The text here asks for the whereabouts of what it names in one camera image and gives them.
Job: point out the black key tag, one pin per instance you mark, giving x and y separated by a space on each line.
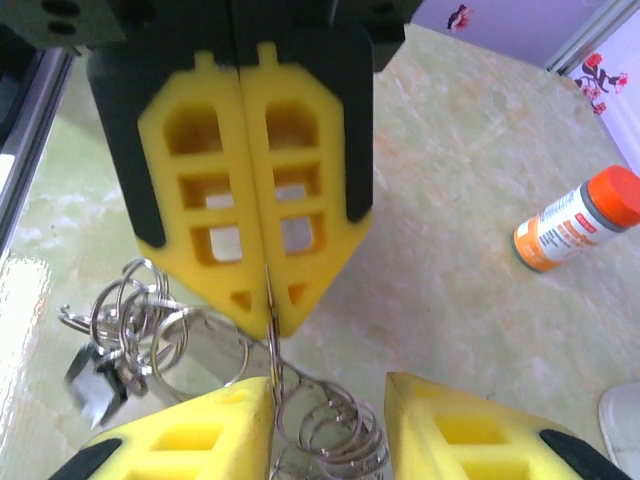
95 385

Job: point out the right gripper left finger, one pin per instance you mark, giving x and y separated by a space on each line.
200 440

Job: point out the aluminium frame post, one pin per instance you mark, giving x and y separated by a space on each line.
580 47

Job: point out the long aluminium frame rail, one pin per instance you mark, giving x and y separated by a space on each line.
35 115

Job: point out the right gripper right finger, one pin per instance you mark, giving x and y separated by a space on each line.
475 450

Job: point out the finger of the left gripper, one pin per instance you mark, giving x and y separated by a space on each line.
200 162
295 159

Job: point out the white zip case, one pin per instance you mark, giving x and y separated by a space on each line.
625 425

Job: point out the orange cap pill bottle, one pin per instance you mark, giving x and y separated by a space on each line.
565 225

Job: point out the metal key band with rings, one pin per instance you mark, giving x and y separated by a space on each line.
210 350

